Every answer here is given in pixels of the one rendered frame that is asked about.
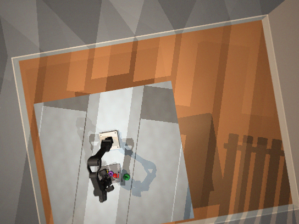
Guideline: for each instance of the green gear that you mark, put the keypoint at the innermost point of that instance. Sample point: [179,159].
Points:
[126,177]

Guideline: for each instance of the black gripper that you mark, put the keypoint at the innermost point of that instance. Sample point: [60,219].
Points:
[103,173]

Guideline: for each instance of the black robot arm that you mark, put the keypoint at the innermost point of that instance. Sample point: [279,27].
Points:
[99,186]

